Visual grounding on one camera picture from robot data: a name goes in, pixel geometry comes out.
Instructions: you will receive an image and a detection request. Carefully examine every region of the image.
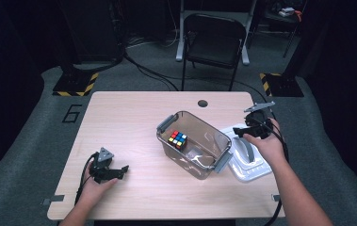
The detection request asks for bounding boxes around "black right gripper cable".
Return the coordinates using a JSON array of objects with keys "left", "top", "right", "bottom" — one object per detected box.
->
[{"left": 250, "top": 107, "right": 291, "bottom": 226}]

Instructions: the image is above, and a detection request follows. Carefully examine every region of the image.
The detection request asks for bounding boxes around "multicoloured puzzle cube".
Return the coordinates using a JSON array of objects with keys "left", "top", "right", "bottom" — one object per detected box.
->
[{"left": 167, "top": 130, "right": 188, "bottom": 151}]

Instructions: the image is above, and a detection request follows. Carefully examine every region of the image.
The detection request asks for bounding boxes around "small white box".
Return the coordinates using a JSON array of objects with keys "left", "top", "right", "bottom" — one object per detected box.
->
[{"left": 278, "top": 7, "right": 296, "bottom": 18}]

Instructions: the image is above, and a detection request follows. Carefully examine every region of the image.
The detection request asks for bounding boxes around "clear plastic storage box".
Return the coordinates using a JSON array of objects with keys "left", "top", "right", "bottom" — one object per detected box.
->
[{"left": 155, "top": 110, "right": 234, "bottom": 181}]

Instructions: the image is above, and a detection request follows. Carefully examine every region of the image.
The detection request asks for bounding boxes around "white lid with grey handle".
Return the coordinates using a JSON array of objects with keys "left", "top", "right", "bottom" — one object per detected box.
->
[{"left": 219, "top": 123, "right": 274, "bottom": 184}]

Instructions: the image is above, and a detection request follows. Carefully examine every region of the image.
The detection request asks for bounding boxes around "person's left hand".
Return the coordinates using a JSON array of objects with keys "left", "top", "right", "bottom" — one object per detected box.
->
[{"left": 78, "top": 162, "right": 119, "bottom": 206}]

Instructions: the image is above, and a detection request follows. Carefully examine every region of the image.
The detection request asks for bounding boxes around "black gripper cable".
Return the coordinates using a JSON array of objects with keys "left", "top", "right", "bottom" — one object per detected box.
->
[
  {"left": 250, "top": 107, "right": 291, "bottom": 226},
  {"left": 73, "top": 153, "right": 99, "bottom": 205}
]

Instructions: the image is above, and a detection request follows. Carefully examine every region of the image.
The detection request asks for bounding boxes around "black cabinet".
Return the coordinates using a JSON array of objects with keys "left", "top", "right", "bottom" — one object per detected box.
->
[{"left": 57, "top": 0, "right": 127, "bottom": 64}]

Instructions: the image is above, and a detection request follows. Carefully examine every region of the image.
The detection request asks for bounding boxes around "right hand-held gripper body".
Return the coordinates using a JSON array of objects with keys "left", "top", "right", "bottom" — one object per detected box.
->
[{"left": 243, "top": 101, "right": 276, "bottom": 140}]

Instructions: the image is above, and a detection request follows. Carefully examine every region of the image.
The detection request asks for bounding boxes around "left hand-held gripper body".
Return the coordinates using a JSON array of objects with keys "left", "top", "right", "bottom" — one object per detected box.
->
[{"left": 88, "top": 146, "right": 120, "bottom": 185}]

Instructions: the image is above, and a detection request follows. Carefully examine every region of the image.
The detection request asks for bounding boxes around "black folding chair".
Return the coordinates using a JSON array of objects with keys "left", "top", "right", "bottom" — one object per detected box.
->
[{"left": 181, "top": 12, "right": 248, "bottom": 92}]

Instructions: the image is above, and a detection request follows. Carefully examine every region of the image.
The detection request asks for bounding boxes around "thin black floor cable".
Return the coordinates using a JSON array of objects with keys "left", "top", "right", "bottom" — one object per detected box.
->
[{"left": 179, "top": 75, "right": 268, "bottom": 104}]

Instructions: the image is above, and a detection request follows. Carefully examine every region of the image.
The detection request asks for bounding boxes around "person's right hand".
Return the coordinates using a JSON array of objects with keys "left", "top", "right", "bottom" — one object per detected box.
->
[{"left": 243, "top": 117, "right": 289, "bottom": 170}]

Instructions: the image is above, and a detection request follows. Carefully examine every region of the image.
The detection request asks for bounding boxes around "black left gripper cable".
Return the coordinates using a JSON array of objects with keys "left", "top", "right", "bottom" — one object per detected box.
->
[{"left": 73, "top": 153, "right": 99, "bottom": 205}]

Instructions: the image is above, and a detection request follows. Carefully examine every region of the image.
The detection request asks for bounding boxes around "black stand base striped edge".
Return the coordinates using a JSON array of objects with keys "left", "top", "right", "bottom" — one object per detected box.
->
[
  {"left": 259, "top": 73, "right": 305, "bottom": 98},
  {"left": 52, "top": 73, "right": 100, "bottom": 97}
]

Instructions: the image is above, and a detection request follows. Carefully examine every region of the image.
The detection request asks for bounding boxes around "thick black floor cable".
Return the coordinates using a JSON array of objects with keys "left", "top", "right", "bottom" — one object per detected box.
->
[{"left": 122, "top": 51, "right": 180, "bottom": 92}]

